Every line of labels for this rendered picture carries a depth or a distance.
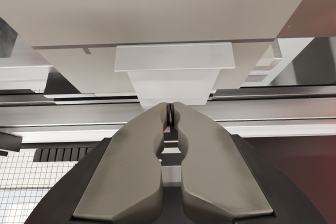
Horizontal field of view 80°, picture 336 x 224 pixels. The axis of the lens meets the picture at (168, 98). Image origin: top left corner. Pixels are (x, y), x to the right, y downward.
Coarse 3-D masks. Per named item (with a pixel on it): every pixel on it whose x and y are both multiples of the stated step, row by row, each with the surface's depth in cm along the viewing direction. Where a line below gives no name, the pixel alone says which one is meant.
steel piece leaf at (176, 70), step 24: (120, 48) 15; (144, 48) 15; (168, 48) 15; (192, 48) 15; (216, 48) 15; (144, 72) 19; (168, 72) 19; (192, 72) 19; (216, 72) 19; (144, 96) 24; (168, 96) 24; (192, 96) 24
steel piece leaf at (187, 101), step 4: (140, 100) 25; (144, 100) 25; (148, 100) 25; (152, 100) 25; (156, 100) 25; (160, 100) 25; (164, 100) 25; (168, 100) 25; (172, 100) 25; (176, 100) 25; (180, 100) 25; (184, 100) 25; (188, 100) 25; (192, 100) 25; (196, 100) 25; (200, 100) 25; (204, 100) 25; (144, 104) 26; (148, 104) 26; (152, 104) 26; (188, 104) 27; (192, 104) 27; (196, 104) 27; (200, 104) 27; (204, 104) 27
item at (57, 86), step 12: (48, 72) 25; (48, 84) 24; (60, 84) 24; (48, 96) 24; (60, 96) 24; (72, 96) 24; (84, 96) 24; (96, 96) 25; (108, 96) 25; (120, 96) 25; (132, 96) 25
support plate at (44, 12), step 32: (0, 0) 11; (32, 0) 11; (64, 0) 11; (96, 0) 11; (128, 0) 11; (160, 0) 11; (192, 0) 11; (224, 0) 11; (256, 0) 12; (288, 0) 12; (32, 32) 14; (64, 32) 14; (96, 32) 14; (128, 32) 14; (160, 32) 14; (192, 32) 14; (224, 32) 14; (256, 32) 14; (64, 64) 17; (96, 64) 18
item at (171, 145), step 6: (144, 108) 27; (168, 126) 36; (168, 132) 41; (174, 132) 41; (168, 138) 40; (174, 138) 40; (168, 144) 41; (174, 144) 41; (168, 150) 44; (174, 150) 44
